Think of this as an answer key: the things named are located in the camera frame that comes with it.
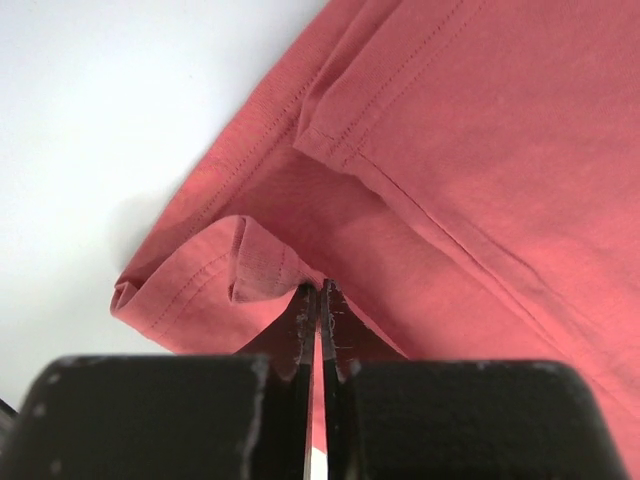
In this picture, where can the pink t shirt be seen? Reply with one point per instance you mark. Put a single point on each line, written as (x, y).
(466, 171)

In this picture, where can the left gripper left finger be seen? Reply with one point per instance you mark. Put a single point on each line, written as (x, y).
(283, 446)

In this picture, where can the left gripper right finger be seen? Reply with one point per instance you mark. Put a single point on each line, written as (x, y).
(347, 343)

